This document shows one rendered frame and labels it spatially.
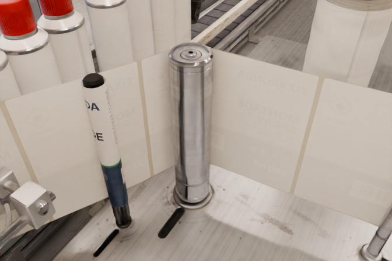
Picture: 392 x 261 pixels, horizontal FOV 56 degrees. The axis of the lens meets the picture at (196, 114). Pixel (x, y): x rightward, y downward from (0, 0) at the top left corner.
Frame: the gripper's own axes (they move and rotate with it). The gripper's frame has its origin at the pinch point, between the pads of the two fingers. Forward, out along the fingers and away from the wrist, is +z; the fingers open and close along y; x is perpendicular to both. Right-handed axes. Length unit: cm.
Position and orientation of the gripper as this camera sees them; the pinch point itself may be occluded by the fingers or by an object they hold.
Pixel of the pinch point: (190, 11)
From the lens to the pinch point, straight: 68.6
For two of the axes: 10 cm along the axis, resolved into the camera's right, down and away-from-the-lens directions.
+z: -1.7, 9.1, 3.7
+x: 4.8, -2.5, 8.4
